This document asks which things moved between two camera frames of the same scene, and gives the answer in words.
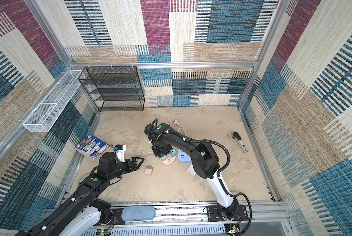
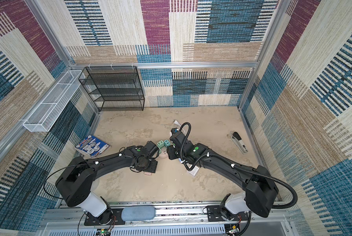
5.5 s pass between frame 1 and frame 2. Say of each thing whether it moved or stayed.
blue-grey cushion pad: stayed
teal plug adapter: moved
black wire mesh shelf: stayed
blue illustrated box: stayed
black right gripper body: moved
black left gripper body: moved
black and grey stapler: stayed
